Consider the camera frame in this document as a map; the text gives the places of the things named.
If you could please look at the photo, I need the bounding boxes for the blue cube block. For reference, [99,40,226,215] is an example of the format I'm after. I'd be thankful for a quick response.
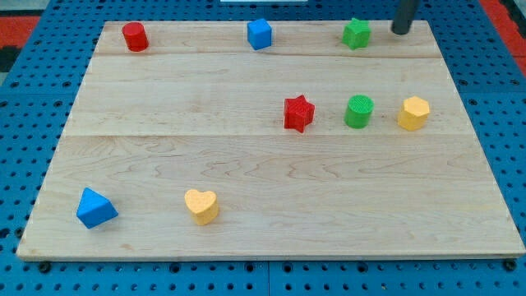
[247,18,272,50]

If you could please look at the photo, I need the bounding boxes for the red star block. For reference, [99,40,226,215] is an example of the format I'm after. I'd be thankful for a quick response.
[284,95,316,133]

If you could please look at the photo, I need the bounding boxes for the wooden board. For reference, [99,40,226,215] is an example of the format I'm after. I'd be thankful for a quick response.
[17,21,525,261]

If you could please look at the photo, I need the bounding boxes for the green cylinder block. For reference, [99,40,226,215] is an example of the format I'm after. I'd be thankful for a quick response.
[344,95,374,129]

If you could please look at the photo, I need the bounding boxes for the green star block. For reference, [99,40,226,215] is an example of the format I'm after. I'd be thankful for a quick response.
[342,18,371,50]

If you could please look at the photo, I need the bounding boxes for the red cylinder block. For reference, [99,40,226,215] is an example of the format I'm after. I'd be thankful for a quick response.
[122,21,149,52]

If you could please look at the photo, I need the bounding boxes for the yellow hexagon block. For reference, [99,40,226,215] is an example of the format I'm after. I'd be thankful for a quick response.
[397,96,431,131]

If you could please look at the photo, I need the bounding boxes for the yellow heart block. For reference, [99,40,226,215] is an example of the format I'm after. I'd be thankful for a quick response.
[184,189,219,225]

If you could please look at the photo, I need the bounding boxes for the blue triangle block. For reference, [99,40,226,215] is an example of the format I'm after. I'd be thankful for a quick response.
[76,187,118,229]

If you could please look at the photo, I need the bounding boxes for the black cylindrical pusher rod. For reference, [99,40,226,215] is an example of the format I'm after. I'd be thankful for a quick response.
[390,0,420,35]

